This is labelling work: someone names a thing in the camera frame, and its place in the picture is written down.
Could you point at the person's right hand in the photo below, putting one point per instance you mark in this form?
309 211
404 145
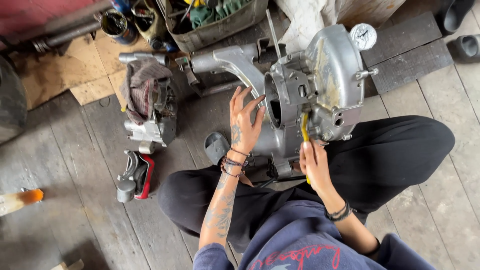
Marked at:
317 168

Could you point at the person's left hand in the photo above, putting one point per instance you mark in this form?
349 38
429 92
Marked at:
242 129

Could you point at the person's right fingers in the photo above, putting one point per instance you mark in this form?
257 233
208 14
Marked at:
306 153

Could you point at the person's black trousers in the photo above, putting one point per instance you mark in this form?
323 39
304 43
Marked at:
375 157

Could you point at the person's blue sweatshirt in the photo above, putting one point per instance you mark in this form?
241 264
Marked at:
300 232

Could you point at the large silver engine case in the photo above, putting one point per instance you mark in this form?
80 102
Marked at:
330 67

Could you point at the grey rubber clog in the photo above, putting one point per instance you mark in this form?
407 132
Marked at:
216 147
467 47

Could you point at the thin metal rod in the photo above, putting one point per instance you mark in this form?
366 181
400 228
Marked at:
273 33

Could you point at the white round gauge cap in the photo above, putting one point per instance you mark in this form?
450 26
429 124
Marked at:
363 36

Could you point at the white cloth sack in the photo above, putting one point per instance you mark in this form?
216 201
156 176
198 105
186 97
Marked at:
300 18

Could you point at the dark wooden board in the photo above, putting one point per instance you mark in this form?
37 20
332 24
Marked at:
410 66
401 37

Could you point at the small silver engine block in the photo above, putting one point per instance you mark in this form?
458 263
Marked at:
155 123

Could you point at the grey metal toolbox with tools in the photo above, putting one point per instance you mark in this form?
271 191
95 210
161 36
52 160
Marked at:
215 22

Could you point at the red and black cover part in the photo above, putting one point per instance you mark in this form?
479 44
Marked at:
144 176

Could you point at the dirty grey brown rag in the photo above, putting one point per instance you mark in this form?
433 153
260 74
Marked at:
142 88

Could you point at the silver piston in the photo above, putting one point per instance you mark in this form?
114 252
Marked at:
125 190

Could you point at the silver metal tube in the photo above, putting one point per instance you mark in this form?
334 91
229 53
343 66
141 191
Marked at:
142 57

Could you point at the black rubber boot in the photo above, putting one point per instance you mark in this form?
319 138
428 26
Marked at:
455 14

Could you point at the greasy oil bottle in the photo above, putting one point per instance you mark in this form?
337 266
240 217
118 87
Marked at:
150 22

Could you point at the open dirty paint tin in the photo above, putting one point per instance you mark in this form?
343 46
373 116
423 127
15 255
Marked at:
117 26

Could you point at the blue can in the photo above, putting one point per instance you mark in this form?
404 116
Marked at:
120 4

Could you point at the brown cardboard sheets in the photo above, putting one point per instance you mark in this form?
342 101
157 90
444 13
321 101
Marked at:
75 71

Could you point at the small pale wood block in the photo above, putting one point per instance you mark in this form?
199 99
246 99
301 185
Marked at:
68 265

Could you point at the steel shaft with spring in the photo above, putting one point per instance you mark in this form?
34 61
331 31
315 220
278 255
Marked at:
63 36

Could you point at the black rubber tyre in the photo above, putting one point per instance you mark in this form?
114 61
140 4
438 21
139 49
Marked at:
11 101

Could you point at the red vehicle body panel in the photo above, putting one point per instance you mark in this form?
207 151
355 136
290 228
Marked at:
41 13

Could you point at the chrome curved bracket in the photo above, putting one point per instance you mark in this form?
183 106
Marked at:
129 165

